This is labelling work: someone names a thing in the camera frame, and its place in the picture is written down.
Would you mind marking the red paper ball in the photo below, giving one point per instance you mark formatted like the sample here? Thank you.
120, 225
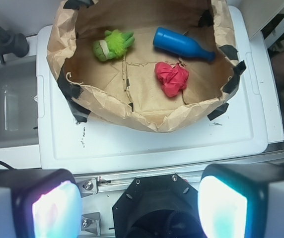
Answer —
173, 78

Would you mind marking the aluminium frame rail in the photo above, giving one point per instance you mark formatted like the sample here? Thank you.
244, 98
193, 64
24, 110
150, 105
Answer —
101, 191

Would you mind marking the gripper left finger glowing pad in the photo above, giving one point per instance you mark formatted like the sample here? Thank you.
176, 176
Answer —
37, 203

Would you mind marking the white plastic board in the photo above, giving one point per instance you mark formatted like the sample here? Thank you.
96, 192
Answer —
251, 122

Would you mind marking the blue plastic bottle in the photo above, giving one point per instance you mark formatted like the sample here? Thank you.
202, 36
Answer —
180, 45

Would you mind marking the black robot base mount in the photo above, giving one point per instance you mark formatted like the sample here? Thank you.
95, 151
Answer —
158, 207

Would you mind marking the metal corner bracket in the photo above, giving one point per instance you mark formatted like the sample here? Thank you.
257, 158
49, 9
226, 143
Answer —
91, 223

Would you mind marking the black faucet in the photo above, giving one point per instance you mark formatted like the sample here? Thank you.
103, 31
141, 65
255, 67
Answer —
13, 43

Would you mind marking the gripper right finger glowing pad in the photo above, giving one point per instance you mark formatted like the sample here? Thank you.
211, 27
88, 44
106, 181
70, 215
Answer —
242, 200

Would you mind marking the brown paper bag tray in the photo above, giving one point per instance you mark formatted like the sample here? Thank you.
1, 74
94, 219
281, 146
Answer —
126, 91

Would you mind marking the green plush toy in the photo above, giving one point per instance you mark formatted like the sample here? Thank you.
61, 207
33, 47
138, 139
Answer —
114, 45

